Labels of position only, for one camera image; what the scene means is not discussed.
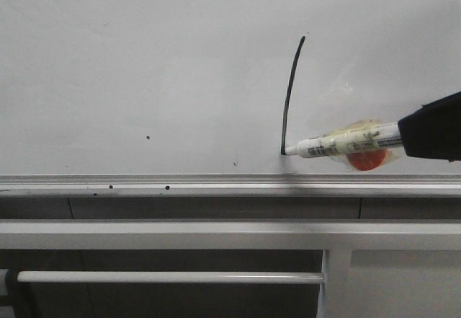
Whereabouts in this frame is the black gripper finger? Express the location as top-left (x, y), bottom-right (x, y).
top-left (398, 92), bottom-right (460, 162)

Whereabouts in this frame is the white black whiteboard marker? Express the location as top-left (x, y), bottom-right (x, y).
top-left (282, 119), bottom-right (403, 159)

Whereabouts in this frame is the red round magnet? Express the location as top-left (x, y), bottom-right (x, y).
top-left (346, 149), bottom-right (388, 171)

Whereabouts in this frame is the white horizontal stand rod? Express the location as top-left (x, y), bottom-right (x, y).
top-left (17, 271), bottom-right (325, 284)

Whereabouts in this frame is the white whiteboard with aluminium frame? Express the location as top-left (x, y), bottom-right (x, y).
top-left (1, 0), bottom-right (460, 198)

